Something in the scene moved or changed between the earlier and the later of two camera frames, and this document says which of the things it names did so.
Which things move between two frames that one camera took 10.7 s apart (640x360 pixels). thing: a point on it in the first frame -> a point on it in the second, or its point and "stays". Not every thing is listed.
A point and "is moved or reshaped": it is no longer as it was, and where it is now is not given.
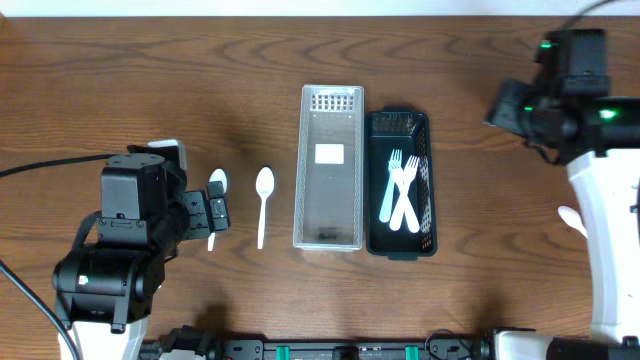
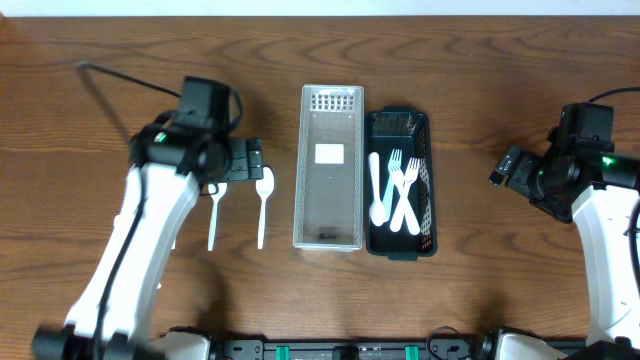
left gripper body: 198,215 -> 245,160
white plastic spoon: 264,184 stays
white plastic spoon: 572,218 is moved or reshaped
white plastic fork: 411,166 stays
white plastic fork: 399,179 stays
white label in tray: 332,154 stays
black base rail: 194,343 stays
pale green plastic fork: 394,165 stays
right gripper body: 503,112 -> 516,173
